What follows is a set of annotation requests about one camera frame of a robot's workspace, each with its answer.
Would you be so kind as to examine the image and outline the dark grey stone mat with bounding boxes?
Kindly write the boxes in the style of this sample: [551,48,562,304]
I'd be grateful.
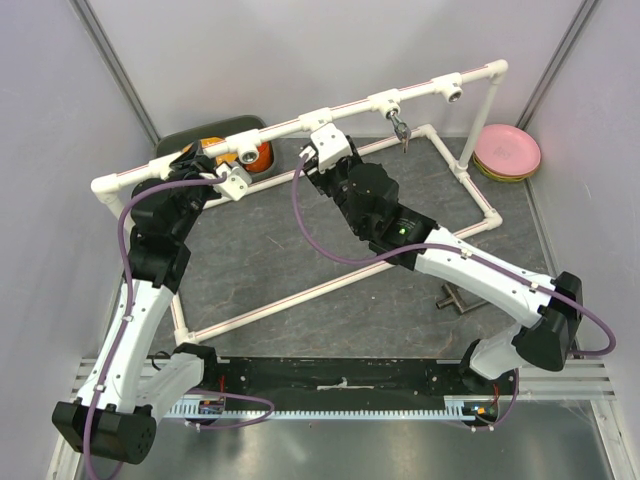
[149,134,576,359]

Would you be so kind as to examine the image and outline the orange red cup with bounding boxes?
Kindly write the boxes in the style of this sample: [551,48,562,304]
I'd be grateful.
[245,142,274,174]

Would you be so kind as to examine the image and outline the yellow green plate stack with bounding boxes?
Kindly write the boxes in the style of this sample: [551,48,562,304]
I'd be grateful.
[472,150,541,183]

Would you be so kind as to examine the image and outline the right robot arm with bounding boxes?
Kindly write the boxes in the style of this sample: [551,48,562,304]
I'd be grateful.
[296,129,582,394]

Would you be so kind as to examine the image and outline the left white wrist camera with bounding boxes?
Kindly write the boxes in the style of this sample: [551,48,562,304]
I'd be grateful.
[214,163,252,201]

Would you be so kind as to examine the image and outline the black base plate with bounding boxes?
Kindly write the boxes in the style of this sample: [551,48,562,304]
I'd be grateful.
[209,355,476,414]

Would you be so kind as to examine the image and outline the orange dotted plate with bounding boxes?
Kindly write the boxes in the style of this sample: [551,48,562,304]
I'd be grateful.
[181,137,238,165]

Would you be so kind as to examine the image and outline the chrome metal faucet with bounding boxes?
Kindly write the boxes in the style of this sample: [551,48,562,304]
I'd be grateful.
[386,109,412,153]

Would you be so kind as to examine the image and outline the pink plate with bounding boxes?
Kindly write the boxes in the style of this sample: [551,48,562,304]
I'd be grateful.
[474,124,541,178]

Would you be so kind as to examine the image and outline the grey slotted cable duct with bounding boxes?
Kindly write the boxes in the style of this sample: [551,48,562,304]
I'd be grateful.
[164,395,500,424]

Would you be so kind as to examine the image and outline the dark green plastic tray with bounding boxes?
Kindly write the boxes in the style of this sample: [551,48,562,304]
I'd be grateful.
[156,115,275,176]

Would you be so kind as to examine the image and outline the dark metal faucet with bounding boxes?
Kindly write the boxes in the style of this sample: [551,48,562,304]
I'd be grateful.
[436,282,487,315]

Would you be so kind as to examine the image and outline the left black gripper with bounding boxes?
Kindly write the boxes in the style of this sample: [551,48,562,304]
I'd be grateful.
[167,142,223,241]

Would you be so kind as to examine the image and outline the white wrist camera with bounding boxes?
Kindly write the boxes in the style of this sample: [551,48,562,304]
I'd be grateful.
[214,163,252,201]
[300,123,352,173]

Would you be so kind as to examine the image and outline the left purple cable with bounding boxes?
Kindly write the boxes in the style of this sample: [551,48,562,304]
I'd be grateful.
[83,178,276,480]

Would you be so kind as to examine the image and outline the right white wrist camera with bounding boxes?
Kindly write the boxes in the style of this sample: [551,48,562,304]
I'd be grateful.
[300,123,352,173]

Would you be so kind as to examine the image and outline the white PVC pipe frame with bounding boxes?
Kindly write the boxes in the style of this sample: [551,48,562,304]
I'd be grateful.
[91,59,508,345]

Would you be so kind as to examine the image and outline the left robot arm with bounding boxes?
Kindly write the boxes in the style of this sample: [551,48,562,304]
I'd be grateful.
[52,143,230,464]

